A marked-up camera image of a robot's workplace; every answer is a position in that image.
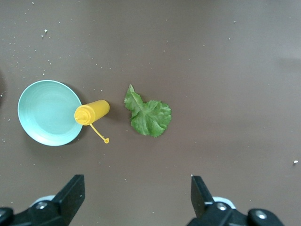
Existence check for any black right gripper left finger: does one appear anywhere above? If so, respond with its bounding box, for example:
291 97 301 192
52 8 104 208
0 174 85 226

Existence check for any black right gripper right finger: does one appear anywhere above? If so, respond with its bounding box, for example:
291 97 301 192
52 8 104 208
187 176 283 226

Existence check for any yellow squeeze bottle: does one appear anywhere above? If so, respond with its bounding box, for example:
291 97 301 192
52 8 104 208
74 99 111 144

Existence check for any green lettuce leaf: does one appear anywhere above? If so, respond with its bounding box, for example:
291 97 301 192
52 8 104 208
124 84 172 139

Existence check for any mint green plate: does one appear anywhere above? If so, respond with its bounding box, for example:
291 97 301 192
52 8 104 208
17 80 83 146

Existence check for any brown tablecloth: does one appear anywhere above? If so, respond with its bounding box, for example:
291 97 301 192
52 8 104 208
0 0 301 226

